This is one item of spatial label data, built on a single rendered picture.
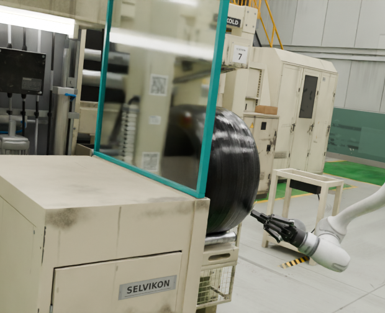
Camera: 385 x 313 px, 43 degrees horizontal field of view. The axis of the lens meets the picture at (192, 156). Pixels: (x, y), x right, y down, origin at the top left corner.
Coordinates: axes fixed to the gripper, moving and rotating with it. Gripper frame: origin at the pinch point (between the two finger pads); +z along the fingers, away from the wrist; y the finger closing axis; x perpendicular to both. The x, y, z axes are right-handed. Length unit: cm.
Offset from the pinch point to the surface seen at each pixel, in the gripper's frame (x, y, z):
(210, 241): -11.8, 14.7, 12.8
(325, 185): 233, 88, -75
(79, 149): 6, 19, 83
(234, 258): -6.2, 20.6, -0.4
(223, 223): -11.5, 4.0, 12.0
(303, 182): 250, 106, -60
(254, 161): 0.6, -21.3, 13.6
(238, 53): 58, -38, 42
